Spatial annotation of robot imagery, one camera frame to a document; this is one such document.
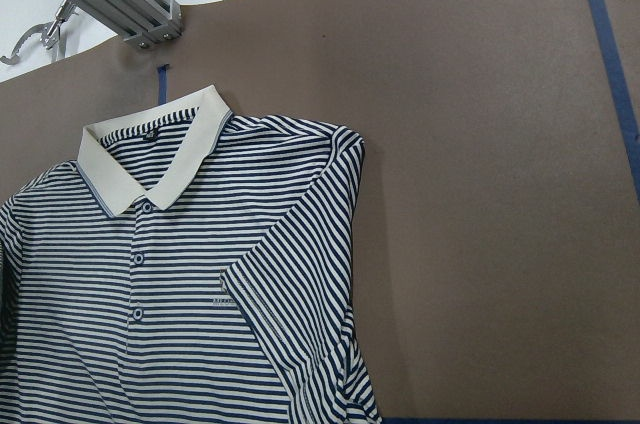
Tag striped polo shirt white collar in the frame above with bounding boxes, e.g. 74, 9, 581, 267
1, 87, 380, 423

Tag metal reacher grabber tool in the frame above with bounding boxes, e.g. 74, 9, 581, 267
1, 0, 77, 66

